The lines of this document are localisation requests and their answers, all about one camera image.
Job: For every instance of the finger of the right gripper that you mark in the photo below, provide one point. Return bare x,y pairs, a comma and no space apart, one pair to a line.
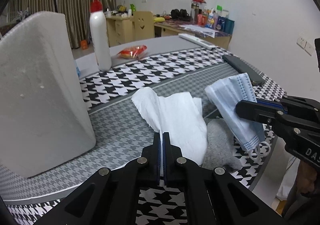
269,103
256,112

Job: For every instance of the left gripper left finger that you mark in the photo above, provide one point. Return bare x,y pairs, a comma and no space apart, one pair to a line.
109,196

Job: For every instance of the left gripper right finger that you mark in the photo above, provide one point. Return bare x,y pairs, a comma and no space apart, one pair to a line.
212,196

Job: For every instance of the grey sock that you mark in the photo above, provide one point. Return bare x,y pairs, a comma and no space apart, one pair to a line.
220,147

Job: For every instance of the white paper tissue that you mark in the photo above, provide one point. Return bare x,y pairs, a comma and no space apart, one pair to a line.
178,114

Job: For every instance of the person's right hand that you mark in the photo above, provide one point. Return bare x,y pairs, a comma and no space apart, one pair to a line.
305,178

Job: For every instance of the black smartphone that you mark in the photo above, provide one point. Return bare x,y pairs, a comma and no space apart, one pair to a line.
241,67

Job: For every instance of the houndstooth table cloth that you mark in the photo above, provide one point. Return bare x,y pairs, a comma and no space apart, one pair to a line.
123,109

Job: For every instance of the white remote control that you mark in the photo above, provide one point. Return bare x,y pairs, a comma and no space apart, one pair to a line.
196,40

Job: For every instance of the printed paper sheet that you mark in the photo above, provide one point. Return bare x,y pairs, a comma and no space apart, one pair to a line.
200,30

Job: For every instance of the white foam box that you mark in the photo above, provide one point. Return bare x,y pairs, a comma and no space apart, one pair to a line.
44,119

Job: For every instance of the black headphones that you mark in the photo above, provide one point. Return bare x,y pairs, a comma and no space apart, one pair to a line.
181,14

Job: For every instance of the red snack packet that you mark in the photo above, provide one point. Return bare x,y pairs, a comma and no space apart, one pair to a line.
133,52

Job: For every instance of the wooden smiley chair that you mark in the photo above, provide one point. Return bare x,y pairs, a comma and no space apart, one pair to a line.
144,25

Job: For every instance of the orange floor box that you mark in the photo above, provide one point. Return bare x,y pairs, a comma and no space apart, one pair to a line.
84,45

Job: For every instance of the white pump lotion bottle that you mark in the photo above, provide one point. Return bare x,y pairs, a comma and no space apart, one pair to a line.
98,28

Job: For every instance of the wooden desk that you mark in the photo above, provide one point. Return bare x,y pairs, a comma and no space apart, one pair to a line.
122,30

